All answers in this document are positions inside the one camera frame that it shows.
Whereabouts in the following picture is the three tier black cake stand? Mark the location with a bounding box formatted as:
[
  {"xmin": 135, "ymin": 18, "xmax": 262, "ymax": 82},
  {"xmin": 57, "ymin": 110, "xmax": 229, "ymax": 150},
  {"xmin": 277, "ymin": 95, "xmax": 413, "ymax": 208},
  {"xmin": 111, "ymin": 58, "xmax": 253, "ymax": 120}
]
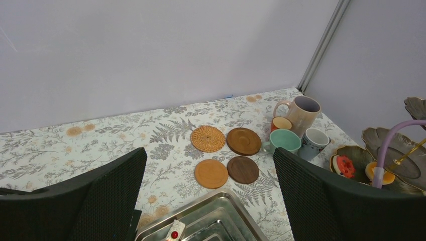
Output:
[{"xmin": 329, "ymin": 97, "xmax": 426, "ymax": 195}]

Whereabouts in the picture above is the chocolate cake slice with cherry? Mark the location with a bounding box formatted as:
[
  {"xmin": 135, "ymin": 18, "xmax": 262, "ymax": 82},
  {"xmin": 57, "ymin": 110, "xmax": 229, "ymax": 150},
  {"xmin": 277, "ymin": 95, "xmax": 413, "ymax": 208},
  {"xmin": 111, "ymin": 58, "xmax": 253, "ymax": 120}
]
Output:
[{"xmin": 164, "ymin": 219, "xmax": 186, "ymax": 241}]

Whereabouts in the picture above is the small red cup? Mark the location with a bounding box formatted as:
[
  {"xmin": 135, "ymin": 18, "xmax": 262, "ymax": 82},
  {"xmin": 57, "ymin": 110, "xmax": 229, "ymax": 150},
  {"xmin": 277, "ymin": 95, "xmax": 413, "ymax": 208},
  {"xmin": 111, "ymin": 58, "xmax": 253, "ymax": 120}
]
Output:
[{"xmin": 270, "ymin": 116, "xmax": 292, "ymax": 132}]

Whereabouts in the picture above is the light orange wooden coaster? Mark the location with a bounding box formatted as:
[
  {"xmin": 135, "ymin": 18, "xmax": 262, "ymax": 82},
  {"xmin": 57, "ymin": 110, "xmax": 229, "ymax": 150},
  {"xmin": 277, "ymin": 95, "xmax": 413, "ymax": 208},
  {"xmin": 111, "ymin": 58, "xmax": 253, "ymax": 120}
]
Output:
[{"xmin": 194, "ymin": 159, "xmax": 229, "ymax": 189}]

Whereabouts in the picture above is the woven rattan coaster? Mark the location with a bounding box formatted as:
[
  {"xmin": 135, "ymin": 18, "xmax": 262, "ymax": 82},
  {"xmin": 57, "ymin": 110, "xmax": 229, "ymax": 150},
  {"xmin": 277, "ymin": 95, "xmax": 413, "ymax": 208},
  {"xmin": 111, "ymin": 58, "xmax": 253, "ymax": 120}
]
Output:
[{"xmin": 190, "ymin": 126, "xmax": 226, "ymax": 153}]

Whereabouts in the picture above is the grey patterned mug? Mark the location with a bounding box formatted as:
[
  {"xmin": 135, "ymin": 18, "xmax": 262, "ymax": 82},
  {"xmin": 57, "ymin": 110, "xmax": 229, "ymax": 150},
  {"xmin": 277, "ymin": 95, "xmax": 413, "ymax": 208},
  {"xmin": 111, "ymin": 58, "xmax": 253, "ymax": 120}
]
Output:
[{"xmin": 298, "ymin": 128, "xmax": 331, "ymax": 161}]

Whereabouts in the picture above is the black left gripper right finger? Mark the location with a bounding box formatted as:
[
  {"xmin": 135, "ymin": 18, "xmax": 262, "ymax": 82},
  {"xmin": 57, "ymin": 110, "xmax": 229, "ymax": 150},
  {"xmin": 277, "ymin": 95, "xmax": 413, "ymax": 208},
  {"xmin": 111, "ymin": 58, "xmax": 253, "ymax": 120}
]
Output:
[{"xmin": 273, "ymin": 148, "xmax": 425, "ymax": 240}]

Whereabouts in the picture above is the dark walnut coaster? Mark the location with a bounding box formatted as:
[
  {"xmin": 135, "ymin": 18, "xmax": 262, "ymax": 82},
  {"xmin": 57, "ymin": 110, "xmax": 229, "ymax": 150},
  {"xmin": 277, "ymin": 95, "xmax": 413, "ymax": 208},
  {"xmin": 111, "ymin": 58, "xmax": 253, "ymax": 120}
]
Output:
[{"xmin": 227, "ymin": 156, "xmax": 260, "ymax": 184}]

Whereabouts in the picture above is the stainless steel tray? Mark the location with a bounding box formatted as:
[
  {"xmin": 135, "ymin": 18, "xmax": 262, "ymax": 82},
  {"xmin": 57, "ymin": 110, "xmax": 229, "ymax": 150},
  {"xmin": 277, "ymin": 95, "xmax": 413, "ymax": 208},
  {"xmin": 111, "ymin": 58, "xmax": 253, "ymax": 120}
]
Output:
[{"xmin": 135, "ymin": 188, "xmax": 268, "ymax": 240}]

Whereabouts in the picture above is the brown wooden saucer coaster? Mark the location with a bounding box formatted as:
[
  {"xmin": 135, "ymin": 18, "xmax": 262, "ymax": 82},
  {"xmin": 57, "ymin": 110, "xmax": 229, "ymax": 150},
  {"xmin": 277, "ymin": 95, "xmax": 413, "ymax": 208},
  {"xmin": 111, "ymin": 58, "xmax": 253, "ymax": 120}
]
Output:
[{"xmin": 226, "ymin": 128, "xmax": 262, "ymax": 156}]

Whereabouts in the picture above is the mint green cup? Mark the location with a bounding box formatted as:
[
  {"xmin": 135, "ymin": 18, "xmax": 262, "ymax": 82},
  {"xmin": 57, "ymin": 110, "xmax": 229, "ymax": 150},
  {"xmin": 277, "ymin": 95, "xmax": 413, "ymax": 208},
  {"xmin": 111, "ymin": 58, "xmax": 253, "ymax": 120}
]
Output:
[{"xmin": 262, "ymin": 129, "xmax": 301, "ymax": 154}]

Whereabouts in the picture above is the black white chessboard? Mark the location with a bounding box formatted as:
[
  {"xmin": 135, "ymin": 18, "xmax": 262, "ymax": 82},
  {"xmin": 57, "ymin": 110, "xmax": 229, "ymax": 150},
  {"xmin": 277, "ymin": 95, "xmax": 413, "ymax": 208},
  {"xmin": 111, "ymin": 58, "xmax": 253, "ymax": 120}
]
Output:
[{"xmin": 125, "ymin": 209, "xmax": 142, "ymax": 241}]

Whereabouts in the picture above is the aluminium frame post right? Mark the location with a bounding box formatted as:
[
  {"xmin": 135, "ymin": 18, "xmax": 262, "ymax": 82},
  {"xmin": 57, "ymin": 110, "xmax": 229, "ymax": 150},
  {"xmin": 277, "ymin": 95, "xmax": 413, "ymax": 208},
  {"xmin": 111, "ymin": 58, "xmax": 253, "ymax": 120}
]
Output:
[{"xmin": 297, "ymin": 0, "xmax": 351, "ymax": 93}]

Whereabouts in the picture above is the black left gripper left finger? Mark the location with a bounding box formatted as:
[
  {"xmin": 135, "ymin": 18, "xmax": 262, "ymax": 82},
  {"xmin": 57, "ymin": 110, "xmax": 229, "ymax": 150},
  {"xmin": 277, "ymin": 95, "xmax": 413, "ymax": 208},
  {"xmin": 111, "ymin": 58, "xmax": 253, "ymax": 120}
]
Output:
[{"xmin": 1, "ymin": 148, "xmax": 147, "ymax": 240}]

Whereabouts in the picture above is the red frosted donut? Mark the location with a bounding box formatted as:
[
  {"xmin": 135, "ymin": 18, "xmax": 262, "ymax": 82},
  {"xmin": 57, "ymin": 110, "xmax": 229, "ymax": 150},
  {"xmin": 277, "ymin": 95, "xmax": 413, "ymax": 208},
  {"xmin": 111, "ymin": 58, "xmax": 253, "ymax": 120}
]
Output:
[{"xmin": 332, "ymin": 155, "xmax": 356, "ymax": 178}]

